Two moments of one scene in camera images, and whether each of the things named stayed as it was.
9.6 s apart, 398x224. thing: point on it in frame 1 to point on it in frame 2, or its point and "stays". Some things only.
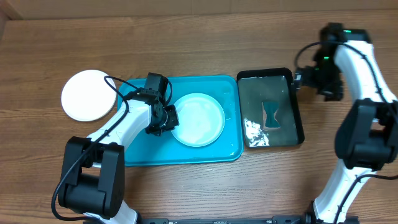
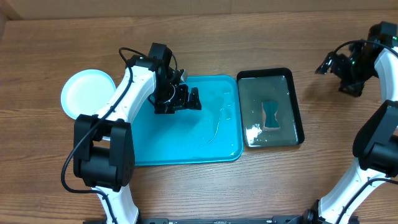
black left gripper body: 168,121 to 168,96
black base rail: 285,219 stays
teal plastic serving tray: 145,149 stays
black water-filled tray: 257,86 stays
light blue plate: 201,120 to 86,92
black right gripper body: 300,77 to 336,65
